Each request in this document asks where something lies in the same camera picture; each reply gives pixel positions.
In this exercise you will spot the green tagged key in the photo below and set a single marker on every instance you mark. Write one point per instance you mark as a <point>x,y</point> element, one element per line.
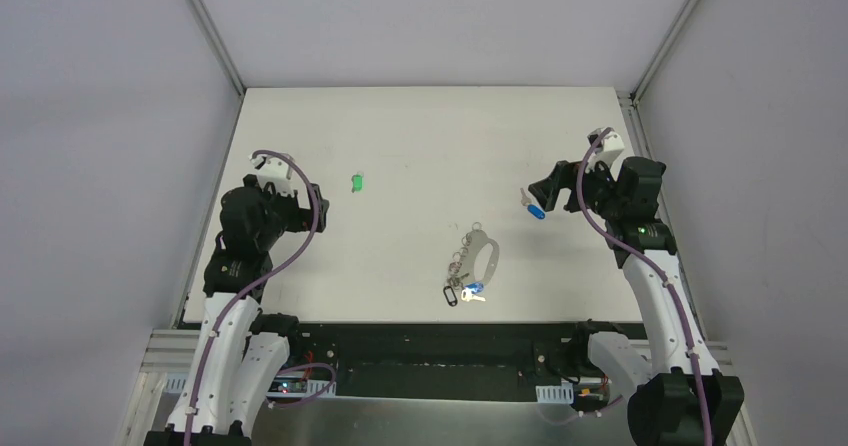
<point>357,182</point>

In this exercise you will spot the blue tagged key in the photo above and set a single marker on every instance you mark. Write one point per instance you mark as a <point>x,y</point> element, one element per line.
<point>530,206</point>

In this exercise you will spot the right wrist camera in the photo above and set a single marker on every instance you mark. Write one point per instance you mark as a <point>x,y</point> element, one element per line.
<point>605,150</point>

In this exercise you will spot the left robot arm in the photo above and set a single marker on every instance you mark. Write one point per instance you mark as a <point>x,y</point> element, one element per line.
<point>240,348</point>

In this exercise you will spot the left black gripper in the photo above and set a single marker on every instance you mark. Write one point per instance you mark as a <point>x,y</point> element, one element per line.
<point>308,211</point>

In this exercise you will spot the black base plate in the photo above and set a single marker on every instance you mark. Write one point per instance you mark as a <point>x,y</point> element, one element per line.
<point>498,362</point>

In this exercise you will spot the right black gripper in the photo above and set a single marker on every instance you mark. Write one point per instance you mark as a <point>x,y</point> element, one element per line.
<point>566,187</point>

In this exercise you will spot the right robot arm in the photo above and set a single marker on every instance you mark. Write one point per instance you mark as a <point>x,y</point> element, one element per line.
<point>678,395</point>

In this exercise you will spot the keyring with keys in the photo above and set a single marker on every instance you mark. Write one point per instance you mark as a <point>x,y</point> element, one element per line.
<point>472,268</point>

